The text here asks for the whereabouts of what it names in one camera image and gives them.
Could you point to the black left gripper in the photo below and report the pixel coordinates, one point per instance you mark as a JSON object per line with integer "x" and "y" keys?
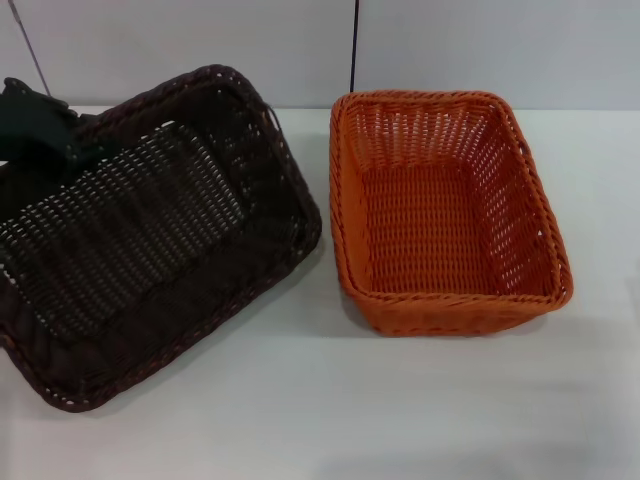
{"x": 30, "y": 117}

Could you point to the dark brown woven basket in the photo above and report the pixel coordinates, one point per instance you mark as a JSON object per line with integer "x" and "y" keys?
{"x": 150, "y": 235}

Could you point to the orange woven basket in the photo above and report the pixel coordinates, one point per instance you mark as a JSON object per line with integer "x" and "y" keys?
{"x": 425, "y": 225}

